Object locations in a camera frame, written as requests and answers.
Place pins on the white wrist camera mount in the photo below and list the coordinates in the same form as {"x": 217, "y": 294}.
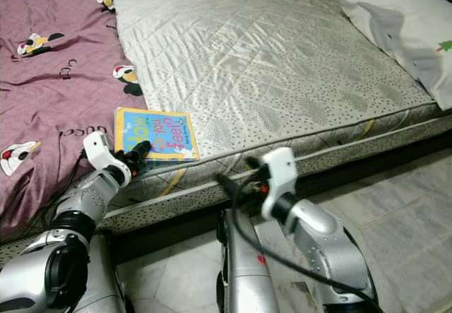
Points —
{"x": 279, "y": 166}
{"x": 95, "y": 147}

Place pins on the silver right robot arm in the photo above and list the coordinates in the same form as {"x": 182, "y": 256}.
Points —
{"x": 332, "y": 242}

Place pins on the quilted grey dotted mattress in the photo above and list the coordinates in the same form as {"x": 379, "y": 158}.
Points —
{"x": 254, "y": 58}

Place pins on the purple cartoon print blanket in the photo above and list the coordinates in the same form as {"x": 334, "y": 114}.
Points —
{"x": 56, "y": 87}

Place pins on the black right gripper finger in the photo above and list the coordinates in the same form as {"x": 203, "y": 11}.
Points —
{"x": 227, "y": 183}
{"x": 253, "y": 163}

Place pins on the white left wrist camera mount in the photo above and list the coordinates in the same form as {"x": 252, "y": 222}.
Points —
{"x": 95, "y": 147}

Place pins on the white pillow with tree print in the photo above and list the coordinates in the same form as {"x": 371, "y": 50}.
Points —
{"x": 402, "y": 23}

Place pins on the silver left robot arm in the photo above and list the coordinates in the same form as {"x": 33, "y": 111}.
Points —
{"x": 85, "y": 200}

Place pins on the silver robot left leg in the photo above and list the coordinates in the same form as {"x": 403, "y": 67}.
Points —
{"x": 109, "y": 278}

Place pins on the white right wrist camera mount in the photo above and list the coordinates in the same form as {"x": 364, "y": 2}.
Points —
{"x": 279, "y": 166}

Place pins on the blue yellow children's book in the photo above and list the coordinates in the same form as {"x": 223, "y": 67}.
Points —
{"x": 169, "y": 133}

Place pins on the silver robot leg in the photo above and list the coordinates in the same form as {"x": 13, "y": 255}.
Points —
{"x": 109, "y": 278}
{"x": 247, "y": 270}

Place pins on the silver robot right leg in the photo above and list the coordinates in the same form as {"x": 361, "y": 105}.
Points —
{"x": 247, "y": 270}

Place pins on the black bed base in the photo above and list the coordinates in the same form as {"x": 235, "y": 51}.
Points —
{"x": 381, "y": 166}

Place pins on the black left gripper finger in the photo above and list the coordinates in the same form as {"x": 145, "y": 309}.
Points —
{"x": 143, "y": 149}

